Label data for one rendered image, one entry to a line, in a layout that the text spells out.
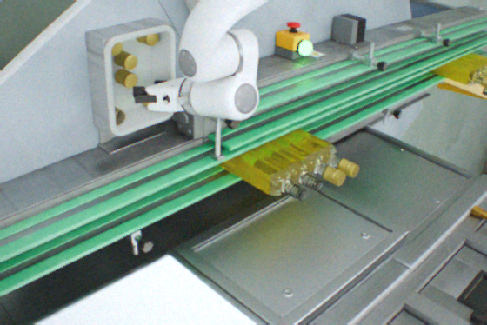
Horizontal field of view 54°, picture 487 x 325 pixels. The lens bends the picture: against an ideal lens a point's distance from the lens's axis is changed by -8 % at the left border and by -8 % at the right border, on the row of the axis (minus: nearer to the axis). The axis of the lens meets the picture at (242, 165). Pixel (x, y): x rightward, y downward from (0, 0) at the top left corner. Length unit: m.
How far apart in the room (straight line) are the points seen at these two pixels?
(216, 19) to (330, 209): 0.71
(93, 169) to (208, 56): 0.45
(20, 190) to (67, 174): 0.11
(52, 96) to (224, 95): 0.43
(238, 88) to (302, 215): 0.54
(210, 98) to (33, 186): 0.44
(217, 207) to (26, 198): 0.54
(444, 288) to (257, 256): 0.44
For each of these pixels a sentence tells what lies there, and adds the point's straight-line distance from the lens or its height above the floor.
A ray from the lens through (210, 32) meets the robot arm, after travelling 0.75.
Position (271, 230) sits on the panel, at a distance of 1.23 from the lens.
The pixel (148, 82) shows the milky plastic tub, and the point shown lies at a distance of 1.21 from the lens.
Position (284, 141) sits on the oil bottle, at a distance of 1.28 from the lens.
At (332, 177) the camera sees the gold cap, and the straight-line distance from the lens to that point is 1.20.
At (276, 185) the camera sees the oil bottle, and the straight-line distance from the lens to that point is 1.15.
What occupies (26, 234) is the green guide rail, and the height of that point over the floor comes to 0.93.
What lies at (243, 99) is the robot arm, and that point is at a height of 1.16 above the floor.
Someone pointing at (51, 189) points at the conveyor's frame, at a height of 0.85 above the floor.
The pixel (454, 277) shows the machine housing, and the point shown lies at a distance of 1.28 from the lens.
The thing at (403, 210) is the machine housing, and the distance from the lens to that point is 1.44.
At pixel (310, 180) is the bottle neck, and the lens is 1.18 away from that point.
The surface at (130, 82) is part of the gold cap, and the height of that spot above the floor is 0.81.
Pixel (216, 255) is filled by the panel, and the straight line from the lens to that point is 1.15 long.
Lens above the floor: 1.70
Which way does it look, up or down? 37 degrees down
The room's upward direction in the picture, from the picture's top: 120 degrees clockwise
